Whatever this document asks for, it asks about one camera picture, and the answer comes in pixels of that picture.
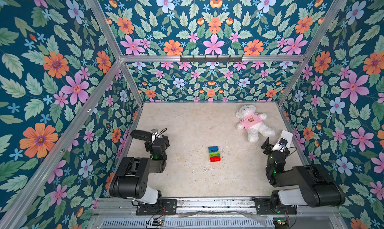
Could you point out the blue lego brick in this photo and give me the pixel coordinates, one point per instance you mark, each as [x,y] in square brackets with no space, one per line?
[213,149]

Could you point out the black hook rail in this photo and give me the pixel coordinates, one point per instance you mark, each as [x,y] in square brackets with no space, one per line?
[212,58]

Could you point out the white teddy bear pink shirt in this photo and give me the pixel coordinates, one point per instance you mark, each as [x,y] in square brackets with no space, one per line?
[253,123]

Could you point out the red lego brick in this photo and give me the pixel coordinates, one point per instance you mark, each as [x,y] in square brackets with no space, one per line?
[215,158]

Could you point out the lime green lego brick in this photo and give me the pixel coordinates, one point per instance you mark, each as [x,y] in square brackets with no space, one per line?
[214,154]

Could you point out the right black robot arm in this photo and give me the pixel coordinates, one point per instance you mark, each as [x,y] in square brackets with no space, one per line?
[314,186]

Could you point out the white rectangular box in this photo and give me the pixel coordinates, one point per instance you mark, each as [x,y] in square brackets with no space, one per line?
[288,136]

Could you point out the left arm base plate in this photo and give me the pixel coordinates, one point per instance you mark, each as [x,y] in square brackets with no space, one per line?
[166,207]

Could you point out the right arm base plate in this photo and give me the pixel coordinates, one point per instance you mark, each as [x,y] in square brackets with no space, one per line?
[271,206]

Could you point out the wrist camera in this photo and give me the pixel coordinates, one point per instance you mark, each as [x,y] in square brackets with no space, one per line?
[282,144]
[155,134]

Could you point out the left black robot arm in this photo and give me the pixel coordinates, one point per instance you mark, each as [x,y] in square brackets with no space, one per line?
[131,178]

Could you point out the black oval case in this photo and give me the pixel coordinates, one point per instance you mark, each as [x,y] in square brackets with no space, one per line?
[141,135]

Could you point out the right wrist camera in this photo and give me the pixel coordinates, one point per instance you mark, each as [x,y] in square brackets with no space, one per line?
[282,144]

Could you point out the aluminium front rail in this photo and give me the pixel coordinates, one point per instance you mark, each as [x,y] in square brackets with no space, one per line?
[215,213]

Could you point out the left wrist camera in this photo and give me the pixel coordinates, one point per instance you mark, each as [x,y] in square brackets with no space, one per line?
[155,134]

